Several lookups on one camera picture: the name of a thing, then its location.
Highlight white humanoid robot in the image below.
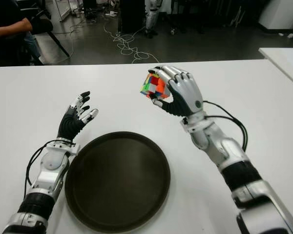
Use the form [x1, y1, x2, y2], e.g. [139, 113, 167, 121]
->
[145, 0, 162, 39]

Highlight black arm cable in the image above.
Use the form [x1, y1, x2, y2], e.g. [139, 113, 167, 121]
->
[24, 138, 74, 195]
[202, 100, 249, 152]

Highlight white tangled floor cable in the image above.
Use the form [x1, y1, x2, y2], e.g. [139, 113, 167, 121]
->
[103, 14, 161, 64]

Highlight black chair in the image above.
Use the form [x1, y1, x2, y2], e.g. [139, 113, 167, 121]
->
[30, 2, 71, 65]

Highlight white board panel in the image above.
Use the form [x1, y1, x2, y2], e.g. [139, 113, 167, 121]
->
[45, 0, 73, 22]

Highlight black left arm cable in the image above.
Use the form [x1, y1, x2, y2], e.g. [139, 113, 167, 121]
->
[24, 138, 74, 195]

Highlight bystander's bare forearm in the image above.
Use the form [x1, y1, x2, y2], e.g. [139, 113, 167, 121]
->
[0, 17, 33, 39]

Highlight silver folding metal stand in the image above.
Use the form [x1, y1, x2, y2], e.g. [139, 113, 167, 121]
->
[229, 4, 244, 28]

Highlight white side table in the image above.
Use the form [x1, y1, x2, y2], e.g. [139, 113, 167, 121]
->
[258, 47, 293, 90]

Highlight seated person black clothes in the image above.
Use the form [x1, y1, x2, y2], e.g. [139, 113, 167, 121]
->
[0, 0, 44, 66]

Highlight white cabinet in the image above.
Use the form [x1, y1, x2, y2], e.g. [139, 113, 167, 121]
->
[258, 0, 293, 31]

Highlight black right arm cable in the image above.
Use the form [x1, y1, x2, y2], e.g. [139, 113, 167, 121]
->
[202, 100, 249, 152]

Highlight multicoloured Rubik's cube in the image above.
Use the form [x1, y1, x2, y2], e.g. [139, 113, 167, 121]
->
[139, 72, 172, 100]

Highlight black cabinet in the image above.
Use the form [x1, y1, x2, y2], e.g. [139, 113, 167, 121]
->
[121, 0, 147, 34]

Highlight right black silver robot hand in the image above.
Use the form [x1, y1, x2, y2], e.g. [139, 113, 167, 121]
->
[147, 64, 206, 119]

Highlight dark brown round plate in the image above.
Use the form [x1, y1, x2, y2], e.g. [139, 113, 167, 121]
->
[64, 131, 172, 234]

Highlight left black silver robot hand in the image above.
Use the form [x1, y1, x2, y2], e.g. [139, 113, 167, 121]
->
[56, 91, 99, 146]

